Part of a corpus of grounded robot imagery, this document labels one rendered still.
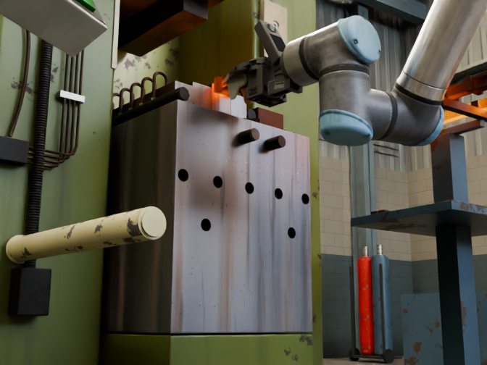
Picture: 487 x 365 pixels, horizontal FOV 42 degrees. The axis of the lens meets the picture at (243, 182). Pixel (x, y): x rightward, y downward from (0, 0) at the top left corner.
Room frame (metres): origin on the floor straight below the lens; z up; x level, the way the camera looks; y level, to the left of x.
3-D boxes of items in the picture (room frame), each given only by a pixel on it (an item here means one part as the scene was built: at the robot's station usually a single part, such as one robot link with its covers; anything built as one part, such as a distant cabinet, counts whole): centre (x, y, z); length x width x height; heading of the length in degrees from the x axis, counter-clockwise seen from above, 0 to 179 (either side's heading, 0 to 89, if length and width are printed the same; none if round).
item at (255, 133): (1.26, -0.01, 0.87); 0.04 x 0.03 x 0.03; 42
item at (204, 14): (1.50, 0.22, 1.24); 0.30 x 0.07 x 0.06; 42
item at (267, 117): (1.46, -0.02, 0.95); 0.12 x 0.09 x 0.07; 42
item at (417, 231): (1.54, -0.52, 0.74); 0.40 x 0.30 x 0.02; 125
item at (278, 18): (1.60, -0.08, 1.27); 0.09 x 0.02 x 0.17; 132
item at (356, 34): (1.06, -0.18, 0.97); 0.12 x 0.09 x 0.10; 42
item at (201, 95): (1.45, 0.21, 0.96); 0.42 x 0.20 x 0.09; 42
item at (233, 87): (1.25, 0.02, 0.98); 0.09 x 0.03 x 0.06; 45
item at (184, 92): (1.32, 0.25, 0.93); 0.40 x 0.03 x 0.03; 42
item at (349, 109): (1.06, -0.19, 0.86); 0.12 x 0.09 x 0.12; 116
